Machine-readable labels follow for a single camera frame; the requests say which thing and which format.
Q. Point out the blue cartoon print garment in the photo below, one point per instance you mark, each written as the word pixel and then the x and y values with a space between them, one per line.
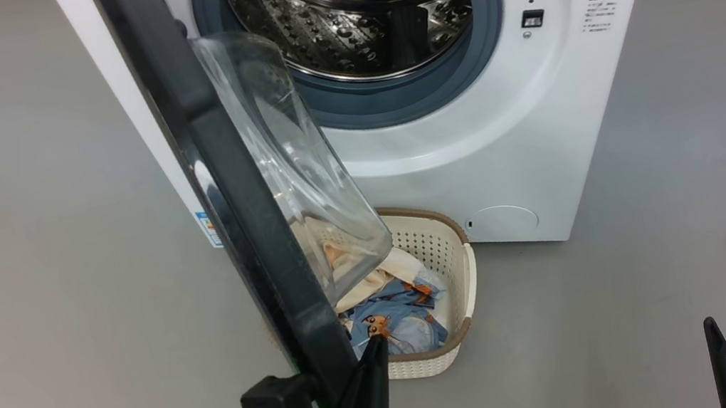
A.
pixel 401 317

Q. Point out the beige cartoon print garment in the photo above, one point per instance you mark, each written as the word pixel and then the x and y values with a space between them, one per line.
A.
pixel 384 274

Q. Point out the dark round glass washer door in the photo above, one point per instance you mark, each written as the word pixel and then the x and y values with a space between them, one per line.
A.
pixel 221 167

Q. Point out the white front-load washing machine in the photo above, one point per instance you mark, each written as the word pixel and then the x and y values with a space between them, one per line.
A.
pixel 526 136

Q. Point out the steel perforated washer drum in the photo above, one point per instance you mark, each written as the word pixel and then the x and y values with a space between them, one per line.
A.
pixel 350 19

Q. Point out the grey rubber door gasket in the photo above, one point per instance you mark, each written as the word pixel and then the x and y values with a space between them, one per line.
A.
pixel 484 6

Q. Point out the black door latch socket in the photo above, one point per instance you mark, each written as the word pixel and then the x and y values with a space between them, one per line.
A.
pixel 532 19

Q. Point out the cream perforated laundry basket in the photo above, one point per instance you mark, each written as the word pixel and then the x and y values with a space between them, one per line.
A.
pixel 446 256

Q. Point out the round white filter cover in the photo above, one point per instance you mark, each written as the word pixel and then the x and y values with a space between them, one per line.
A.
pixel 506 220

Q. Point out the blue white energy label sticker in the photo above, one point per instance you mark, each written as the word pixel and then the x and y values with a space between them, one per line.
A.
pixel 210 228

